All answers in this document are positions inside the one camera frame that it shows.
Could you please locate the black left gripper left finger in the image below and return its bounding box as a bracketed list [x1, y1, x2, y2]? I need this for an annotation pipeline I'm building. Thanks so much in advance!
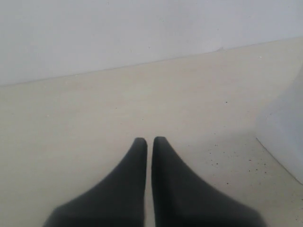
[44, 138, 147, 227]

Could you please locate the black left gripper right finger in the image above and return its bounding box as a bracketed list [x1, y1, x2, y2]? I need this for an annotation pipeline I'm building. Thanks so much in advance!
[151, 137, 264, 227]

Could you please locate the white mannequin head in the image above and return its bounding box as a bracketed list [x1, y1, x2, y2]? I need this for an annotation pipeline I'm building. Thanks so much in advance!
[256, 70, 303, 183]

